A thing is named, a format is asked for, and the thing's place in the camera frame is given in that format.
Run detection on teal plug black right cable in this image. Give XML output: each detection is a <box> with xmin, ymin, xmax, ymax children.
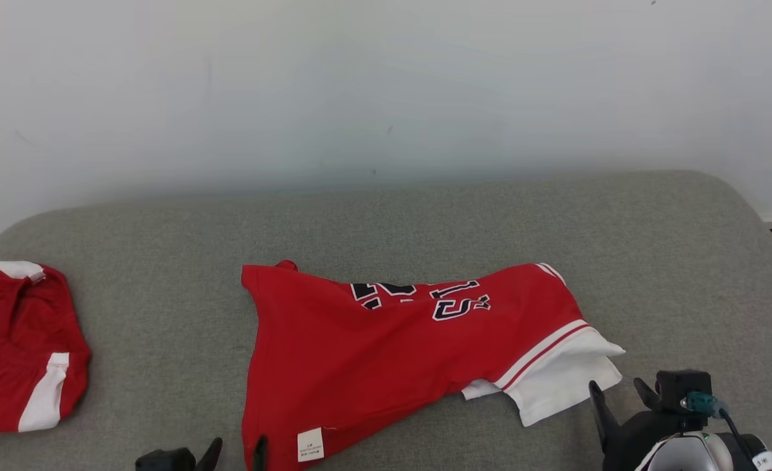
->
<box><xmin>680</xmin><ymin>391</ymin><xmax>763</xmax><ymax>459</ymax></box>

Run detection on red shorts with white stripes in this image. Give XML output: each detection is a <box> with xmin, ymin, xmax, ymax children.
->
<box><xmin>0</xmin><ymin>261</ymin><xmax>92</xmax><ymax>434</ymax></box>

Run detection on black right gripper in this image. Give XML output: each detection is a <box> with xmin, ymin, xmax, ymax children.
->
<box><xmin>589</xmin><ymin>377</ymin><xmax>686</xmax><ymax>471</ymax></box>

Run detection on red jersey with white sleeves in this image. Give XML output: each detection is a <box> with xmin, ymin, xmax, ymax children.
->
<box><xmin>241</xmin><ymin>260</ymin><xmax>625</xmax><ymax>471</ymax></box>

